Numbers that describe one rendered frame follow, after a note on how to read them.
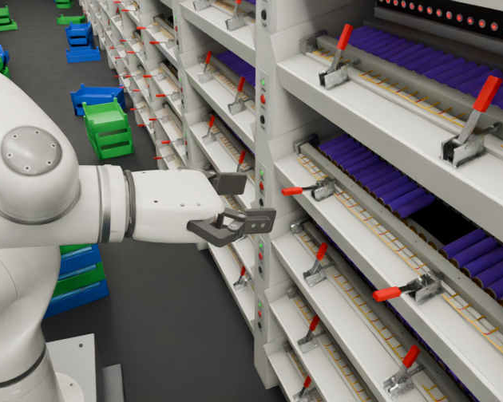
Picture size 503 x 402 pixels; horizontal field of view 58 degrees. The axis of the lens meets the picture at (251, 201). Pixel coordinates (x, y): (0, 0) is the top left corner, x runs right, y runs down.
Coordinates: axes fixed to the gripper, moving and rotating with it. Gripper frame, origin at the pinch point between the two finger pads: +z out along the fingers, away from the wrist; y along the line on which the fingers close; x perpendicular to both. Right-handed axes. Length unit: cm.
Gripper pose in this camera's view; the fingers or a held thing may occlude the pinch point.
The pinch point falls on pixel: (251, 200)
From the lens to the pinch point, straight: 56.7
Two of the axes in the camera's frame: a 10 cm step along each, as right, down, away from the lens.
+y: 3.7, 5.0, -7.8
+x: 1.9, -8.7, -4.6
